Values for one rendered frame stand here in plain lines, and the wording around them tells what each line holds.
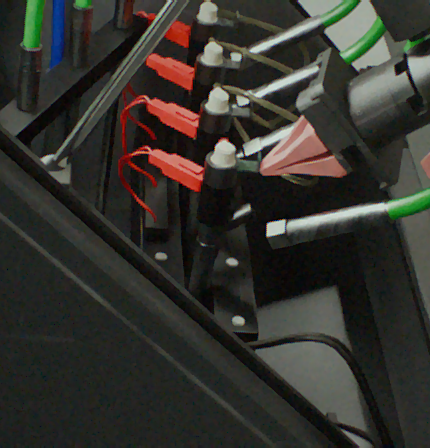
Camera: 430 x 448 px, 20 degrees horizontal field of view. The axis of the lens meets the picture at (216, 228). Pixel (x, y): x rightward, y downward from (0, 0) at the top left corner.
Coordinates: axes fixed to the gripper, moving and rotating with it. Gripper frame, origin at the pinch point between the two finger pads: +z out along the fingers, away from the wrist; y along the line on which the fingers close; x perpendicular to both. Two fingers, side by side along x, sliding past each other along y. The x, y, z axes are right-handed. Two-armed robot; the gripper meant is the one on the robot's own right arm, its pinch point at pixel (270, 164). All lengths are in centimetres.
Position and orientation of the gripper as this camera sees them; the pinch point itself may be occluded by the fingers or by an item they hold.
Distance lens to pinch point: 97.1
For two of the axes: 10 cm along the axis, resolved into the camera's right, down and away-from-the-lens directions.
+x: -2.1, 6.0, -7.7
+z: -7.7, 3.9, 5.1
